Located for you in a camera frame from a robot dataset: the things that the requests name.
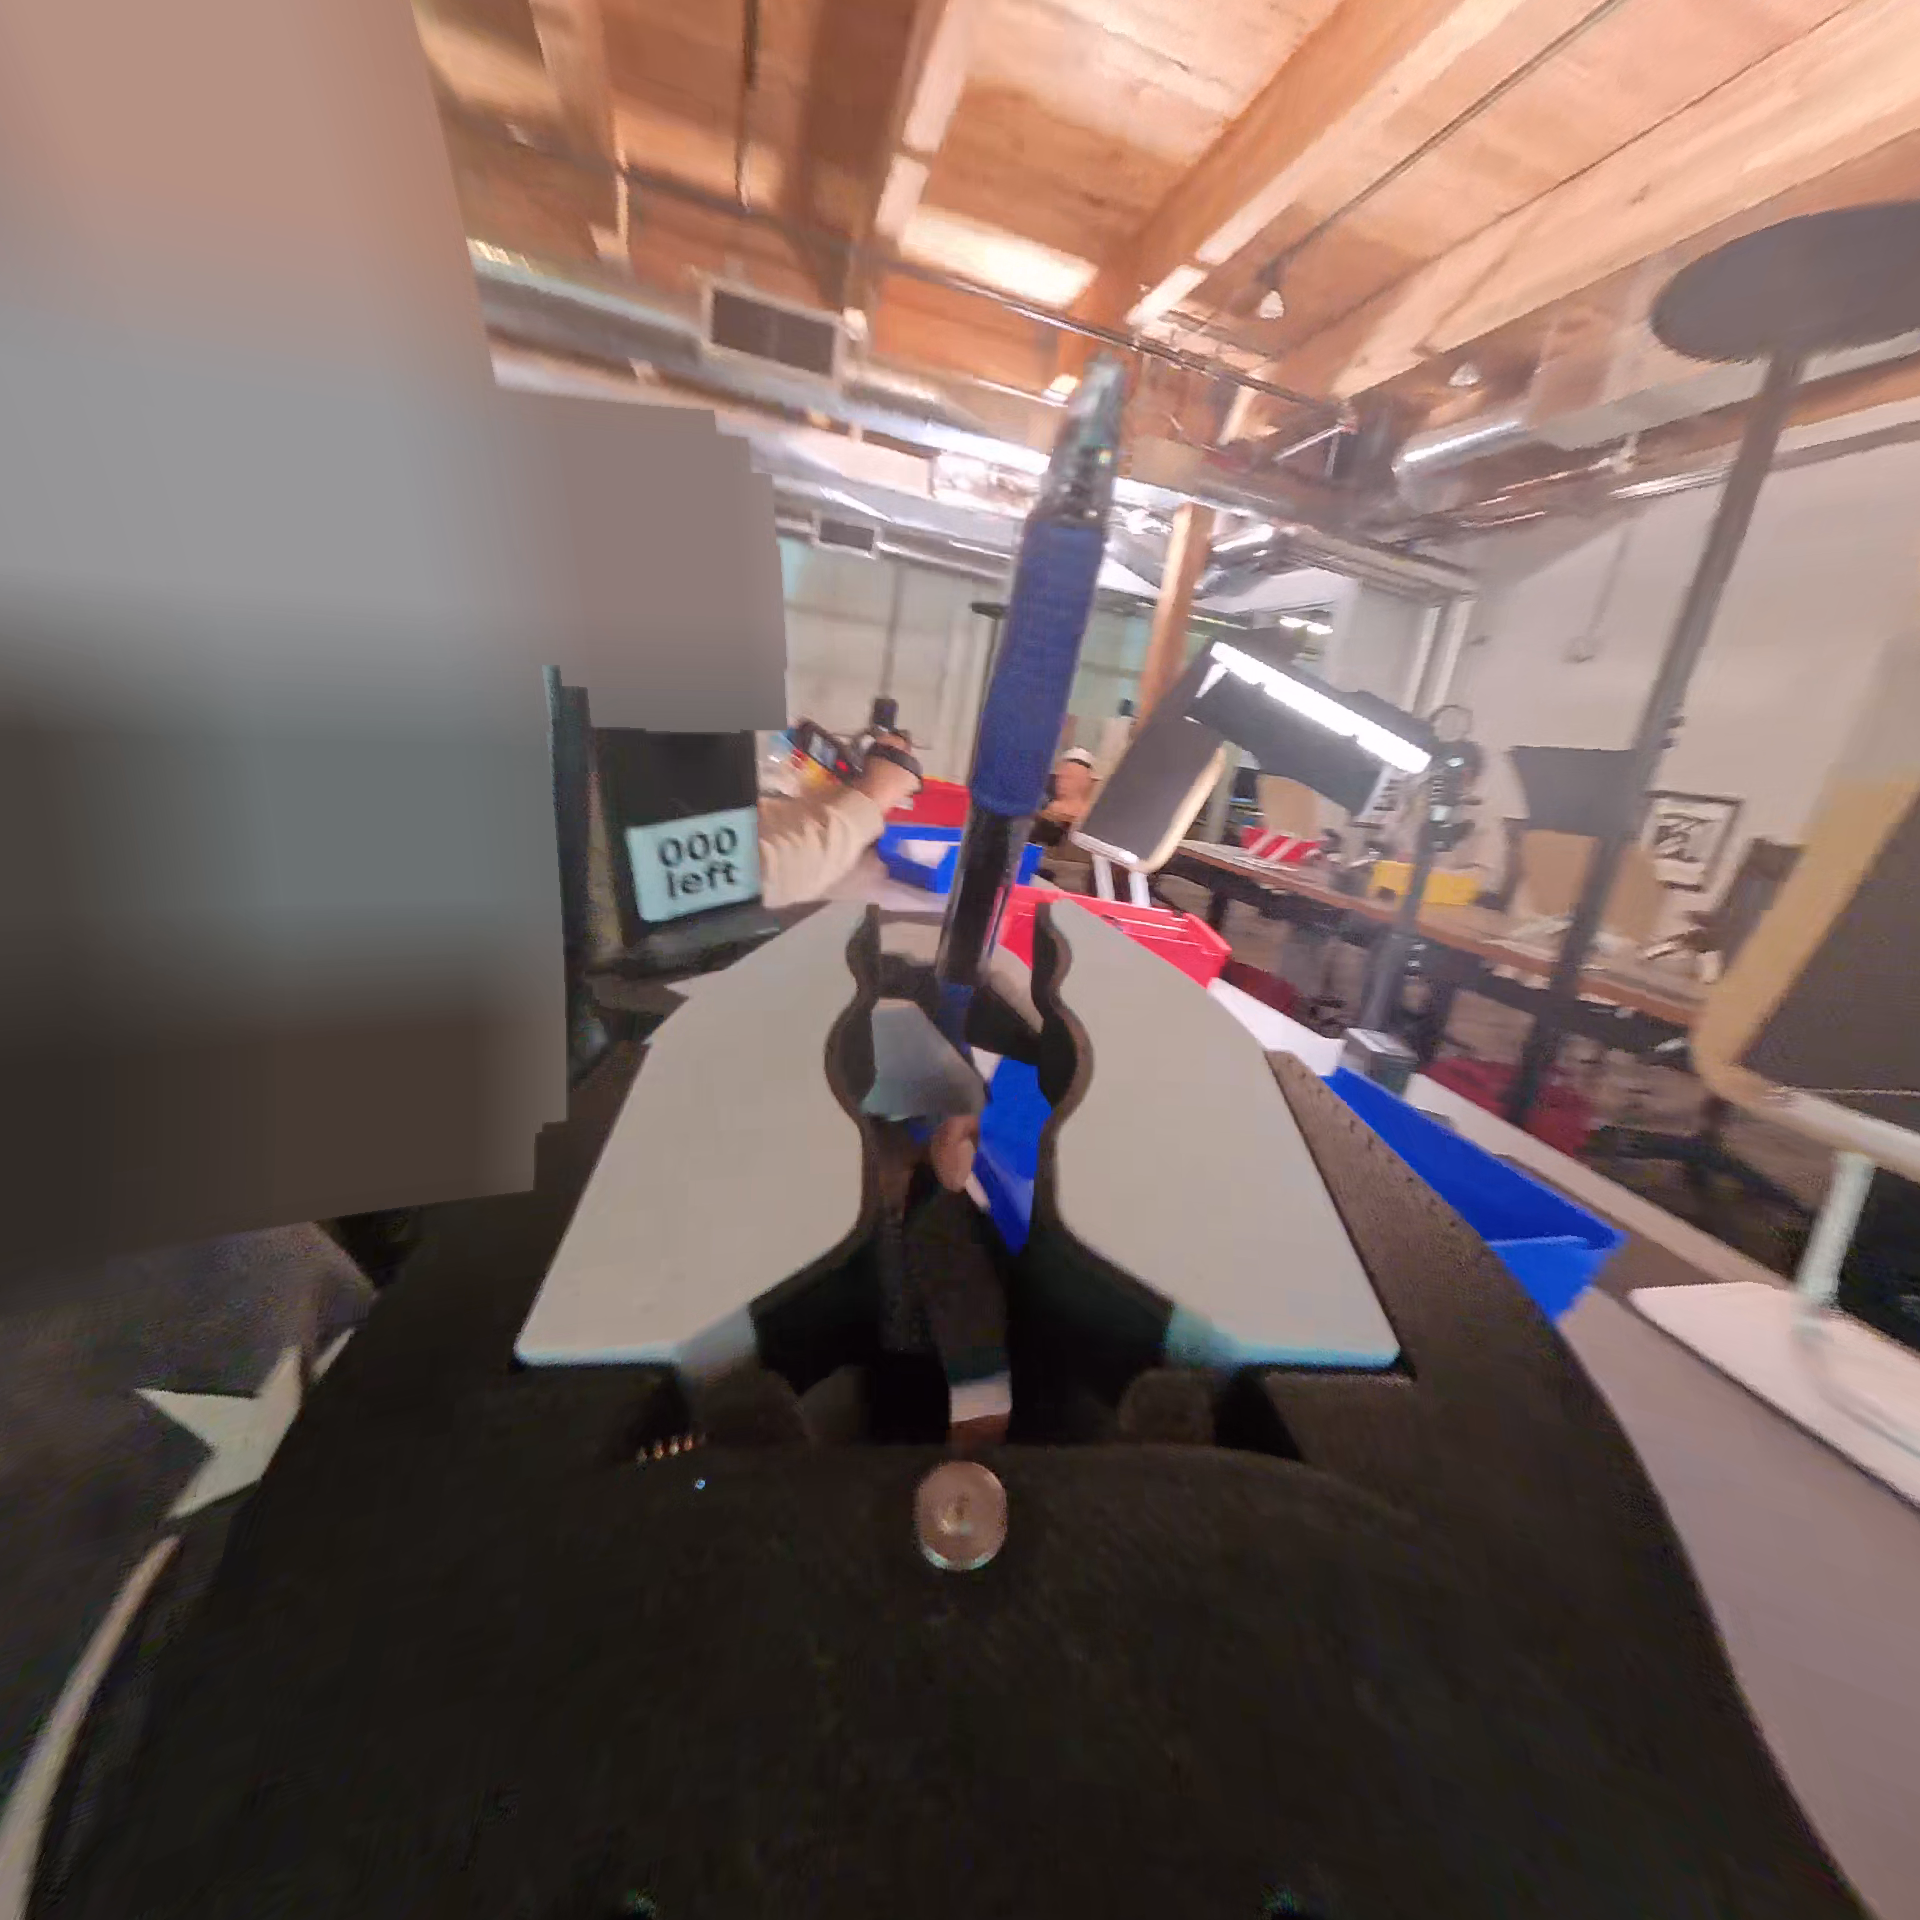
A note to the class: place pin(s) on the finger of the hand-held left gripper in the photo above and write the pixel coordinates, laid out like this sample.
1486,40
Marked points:
916,1060

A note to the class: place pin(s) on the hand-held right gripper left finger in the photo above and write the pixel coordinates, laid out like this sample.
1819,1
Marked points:
691,1201

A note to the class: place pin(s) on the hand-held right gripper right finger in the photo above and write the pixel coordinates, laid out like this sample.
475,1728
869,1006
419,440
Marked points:
1214,1201

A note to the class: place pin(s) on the blue bin with tag sticker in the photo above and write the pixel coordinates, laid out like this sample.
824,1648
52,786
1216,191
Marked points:
1501,1201

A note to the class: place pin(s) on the person's left hand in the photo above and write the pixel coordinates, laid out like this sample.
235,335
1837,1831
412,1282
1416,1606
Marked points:
955,1148

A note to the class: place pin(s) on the small blue plastic bin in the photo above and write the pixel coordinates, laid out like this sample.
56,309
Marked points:
917,854

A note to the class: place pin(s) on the small grey box red stripe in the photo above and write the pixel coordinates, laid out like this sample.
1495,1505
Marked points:
1383,1060

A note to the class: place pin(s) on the red plastic bin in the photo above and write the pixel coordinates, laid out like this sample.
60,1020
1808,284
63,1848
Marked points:
938,804
1155,932

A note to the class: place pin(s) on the black board on white stand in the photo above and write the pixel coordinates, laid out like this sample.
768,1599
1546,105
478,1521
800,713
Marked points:
1149,797
1862,960

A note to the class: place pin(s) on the yellow plastic bin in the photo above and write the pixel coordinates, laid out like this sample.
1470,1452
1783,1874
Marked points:
1435,885

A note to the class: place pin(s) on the long wooden workbench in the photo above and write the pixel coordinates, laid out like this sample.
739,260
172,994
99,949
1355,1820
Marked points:
1501,932

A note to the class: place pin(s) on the studio light panel on stand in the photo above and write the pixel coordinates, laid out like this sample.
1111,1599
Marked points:
1307,713

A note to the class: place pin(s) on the black panel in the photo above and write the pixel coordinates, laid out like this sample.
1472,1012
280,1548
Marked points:
1576,782

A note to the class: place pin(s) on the black printed shirt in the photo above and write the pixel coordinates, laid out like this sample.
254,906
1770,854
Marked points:
150,1350

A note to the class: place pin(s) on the black floor lamp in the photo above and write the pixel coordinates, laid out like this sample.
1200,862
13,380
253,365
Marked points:
1787,284

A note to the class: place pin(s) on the wall tag sign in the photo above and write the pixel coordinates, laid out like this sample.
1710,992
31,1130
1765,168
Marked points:
1693,840

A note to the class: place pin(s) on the silver air duct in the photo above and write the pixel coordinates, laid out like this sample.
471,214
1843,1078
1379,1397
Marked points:
1464,452

